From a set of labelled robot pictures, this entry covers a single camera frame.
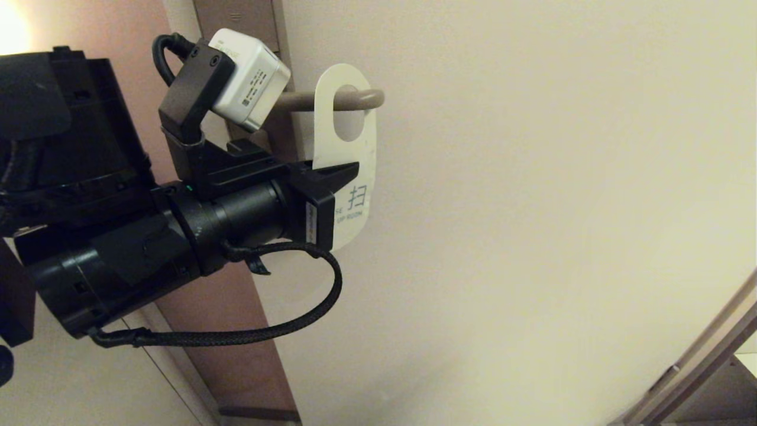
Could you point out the white shelf board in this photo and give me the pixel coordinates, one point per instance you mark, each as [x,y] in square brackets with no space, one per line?
[748,364]

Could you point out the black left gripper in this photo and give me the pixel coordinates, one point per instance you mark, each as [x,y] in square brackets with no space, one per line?
[307,207]

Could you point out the brown wooden frame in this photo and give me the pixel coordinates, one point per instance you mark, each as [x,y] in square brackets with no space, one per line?
[698,361]

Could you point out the bronze door lock plate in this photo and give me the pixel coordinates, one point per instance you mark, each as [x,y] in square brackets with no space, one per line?
[236,15]

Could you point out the black left camera bracket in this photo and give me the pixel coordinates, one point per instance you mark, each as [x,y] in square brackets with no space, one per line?
[195,100]

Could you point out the blue and white door hanger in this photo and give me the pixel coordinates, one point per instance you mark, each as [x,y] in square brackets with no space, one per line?
[355,148]

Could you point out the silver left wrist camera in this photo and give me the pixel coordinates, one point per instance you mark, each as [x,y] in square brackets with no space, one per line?
[251,80]

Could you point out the small dark hinge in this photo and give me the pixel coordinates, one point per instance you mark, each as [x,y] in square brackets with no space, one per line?
[663,378]

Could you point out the cream door panel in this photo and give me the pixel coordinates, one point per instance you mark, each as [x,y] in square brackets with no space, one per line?
[532,207]

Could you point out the pink-brown door frame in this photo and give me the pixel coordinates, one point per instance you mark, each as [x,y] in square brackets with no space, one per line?
[236,307]

